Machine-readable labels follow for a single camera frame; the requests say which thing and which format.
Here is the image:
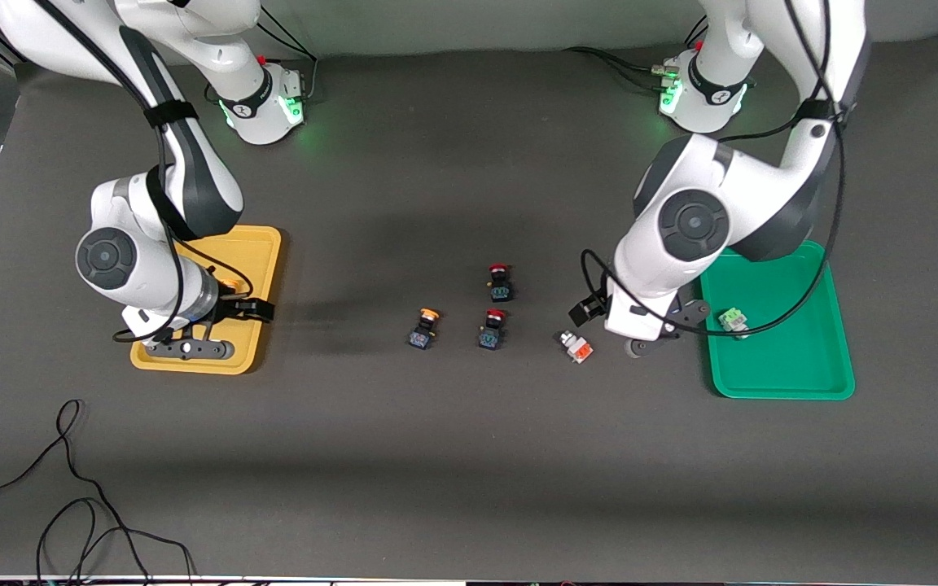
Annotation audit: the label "button switch with orange block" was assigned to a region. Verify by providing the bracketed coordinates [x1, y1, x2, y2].
[558, 330, 595, 365]

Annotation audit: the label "yellow plastic tray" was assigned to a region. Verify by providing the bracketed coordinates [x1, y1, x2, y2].
[130, 225, 283, 375]

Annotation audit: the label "dark grey table mat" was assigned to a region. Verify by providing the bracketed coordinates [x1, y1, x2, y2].
[0, 37, 938, 583]

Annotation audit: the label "green plastic tray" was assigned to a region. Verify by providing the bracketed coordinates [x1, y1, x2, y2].
[697, 240, 856, 400]

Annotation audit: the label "red push button switch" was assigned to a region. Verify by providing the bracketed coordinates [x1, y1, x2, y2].
[477, 308, 507, 351]
[485, 262, 515, 303]

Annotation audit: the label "loose black cable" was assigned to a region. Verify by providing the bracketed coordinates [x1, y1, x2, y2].
[0, 399, 197, 585]

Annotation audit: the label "black right arm base cables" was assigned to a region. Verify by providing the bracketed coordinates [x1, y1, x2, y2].
[253, 4, 319, 103]

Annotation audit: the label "black arm base cables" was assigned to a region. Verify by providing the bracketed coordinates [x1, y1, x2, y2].
[563, 46, 677, 90]
[253, 4, 319, 103]

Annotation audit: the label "black left arm base cables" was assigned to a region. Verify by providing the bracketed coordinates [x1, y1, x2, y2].
[563, 46, 677, 90]

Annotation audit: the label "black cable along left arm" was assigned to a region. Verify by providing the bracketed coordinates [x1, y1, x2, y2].
[581, 0, 844, 339]

